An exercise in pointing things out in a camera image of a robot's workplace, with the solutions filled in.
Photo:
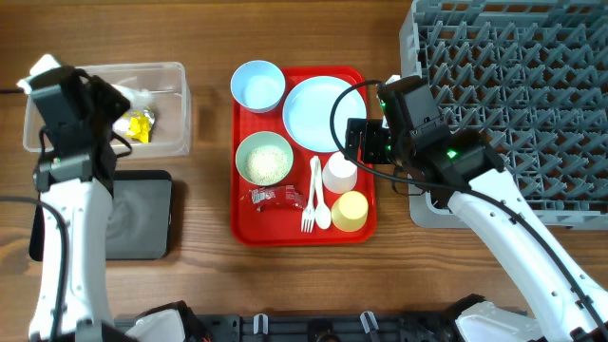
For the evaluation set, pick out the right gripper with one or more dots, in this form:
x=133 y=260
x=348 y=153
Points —
x=372 y=130

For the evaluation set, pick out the red snack wrapper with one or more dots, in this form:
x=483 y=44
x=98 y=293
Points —
x=277 y=197

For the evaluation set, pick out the grey dishwasher rack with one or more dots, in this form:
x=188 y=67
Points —
x=532 y=76

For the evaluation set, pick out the white plastic spoon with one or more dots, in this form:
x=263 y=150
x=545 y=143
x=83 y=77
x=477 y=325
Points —
x=322 y=213

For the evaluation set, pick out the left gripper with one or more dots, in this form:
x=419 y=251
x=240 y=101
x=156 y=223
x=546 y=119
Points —
x=104 y=92

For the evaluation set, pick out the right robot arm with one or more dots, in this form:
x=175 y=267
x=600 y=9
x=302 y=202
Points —
x=466 y=175

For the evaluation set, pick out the white plastic fork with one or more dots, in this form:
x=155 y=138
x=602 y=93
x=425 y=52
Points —
x=307 y=221

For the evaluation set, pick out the green bowl with rice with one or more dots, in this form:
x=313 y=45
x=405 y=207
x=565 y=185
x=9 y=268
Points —
x=264 y=158

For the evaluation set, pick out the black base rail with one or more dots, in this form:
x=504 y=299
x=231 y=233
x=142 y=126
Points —
x=405 y=327

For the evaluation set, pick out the black waste tray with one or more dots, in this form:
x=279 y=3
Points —
x=131 y=222

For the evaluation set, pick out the yellow upturned cup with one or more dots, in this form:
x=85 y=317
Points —
x=350 y=211

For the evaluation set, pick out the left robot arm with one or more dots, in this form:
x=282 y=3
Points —
x=72 y=295

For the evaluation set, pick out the yellow foil wrapper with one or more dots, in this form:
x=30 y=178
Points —
x=136 y=124

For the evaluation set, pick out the white tissue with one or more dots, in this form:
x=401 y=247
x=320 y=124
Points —
x=138 y=98

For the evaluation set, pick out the clear plastic bin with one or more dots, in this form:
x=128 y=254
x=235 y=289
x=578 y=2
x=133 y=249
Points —
x=171 y=133

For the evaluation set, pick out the light blue plate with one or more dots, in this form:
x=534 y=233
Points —
x=307 y=110

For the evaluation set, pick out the white upturned cup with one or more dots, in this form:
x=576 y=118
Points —
x=339 y=175

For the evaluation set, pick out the light blue bowl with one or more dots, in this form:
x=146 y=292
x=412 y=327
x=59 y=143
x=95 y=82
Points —
x=258 y=86

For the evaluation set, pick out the red serving tray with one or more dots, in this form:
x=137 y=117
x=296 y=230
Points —
x=281 y=227

